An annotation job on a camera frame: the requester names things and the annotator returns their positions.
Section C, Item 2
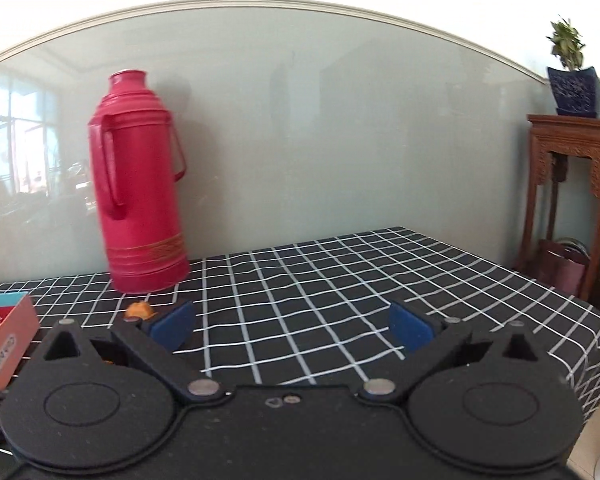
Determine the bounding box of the maroon bag under stand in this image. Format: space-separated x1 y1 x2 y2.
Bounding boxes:
534 240 590 296

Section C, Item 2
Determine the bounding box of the green potted plant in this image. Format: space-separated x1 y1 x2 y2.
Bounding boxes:
547 18 585 72

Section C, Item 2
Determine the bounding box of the blue ceramic flower pot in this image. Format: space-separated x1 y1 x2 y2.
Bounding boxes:
547 67 600 118

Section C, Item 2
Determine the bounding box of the colourful cardboard box tray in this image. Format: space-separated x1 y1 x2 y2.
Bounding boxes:
0 292 40 391

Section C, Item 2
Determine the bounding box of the black white checkered tablecloth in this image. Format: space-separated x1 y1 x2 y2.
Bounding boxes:
0 225 600 480

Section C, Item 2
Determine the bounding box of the red thermos flask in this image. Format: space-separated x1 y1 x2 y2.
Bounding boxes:
88 70 189 294

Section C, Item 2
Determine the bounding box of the carved wooden plant stand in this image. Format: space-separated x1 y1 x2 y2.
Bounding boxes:
515 114 600 300

